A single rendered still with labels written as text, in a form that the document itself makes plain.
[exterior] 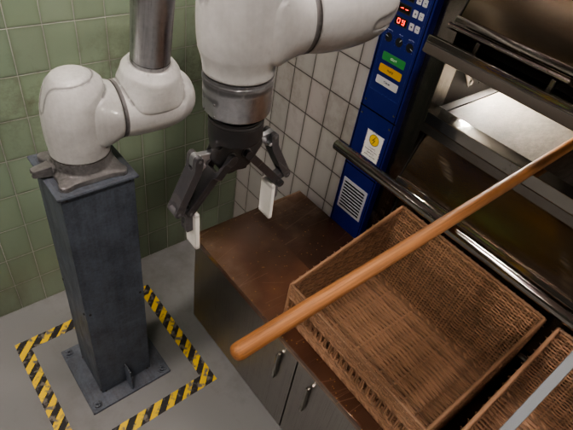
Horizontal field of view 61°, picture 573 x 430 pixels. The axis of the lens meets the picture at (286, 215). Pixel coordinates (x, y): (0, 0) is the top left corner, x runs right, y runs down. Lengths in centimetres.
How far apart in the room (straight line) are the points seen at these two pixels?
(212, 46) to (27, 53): 125
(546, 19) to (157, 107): 96
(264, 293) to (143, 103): 73
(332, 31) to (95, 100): 77
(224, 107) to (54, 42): 123
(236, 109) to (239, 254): 119
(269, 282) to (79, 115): 82
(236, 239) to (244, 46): 130
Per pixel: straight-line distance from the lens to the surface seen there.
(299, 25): 59
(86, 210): 141
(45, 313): 240
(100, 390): 213
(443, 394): 159
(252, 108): 61
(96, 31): 183
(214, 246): 177
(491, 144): 150
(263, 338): 79
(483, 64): 127
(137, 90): 130
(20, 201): 206
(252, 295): 164
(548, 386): 111
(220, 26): 56
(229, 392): 210
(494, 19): 140
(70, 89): 127
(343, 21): 63
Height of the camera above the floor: 186
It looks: 41 degrees down
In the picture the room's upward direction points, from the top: 11 degrees clockwise
